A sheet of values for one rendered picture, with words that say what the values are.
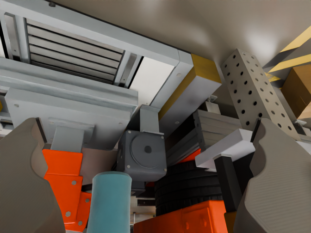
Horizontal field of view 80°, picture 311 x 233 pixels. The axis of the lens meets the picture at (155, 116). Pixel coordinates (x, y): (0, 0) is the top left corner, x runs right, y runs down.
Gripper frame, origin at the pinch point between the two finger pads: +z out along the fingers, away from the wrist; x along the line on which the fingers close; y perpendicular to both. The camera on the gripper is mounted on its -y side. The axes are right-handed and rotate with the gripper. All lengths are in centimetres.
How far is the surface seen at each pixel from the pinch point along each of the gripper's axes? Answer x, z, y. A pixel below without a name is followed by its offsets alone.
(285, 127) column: 40, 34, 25
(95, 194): -11.4, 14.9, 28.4
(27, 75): -40, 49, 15
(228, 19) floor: 27, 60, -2
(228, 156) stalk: 18.6, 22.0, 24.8
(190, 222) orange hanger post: 13, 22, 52
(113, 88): -14, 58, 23
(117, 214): -6.2, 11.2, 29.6
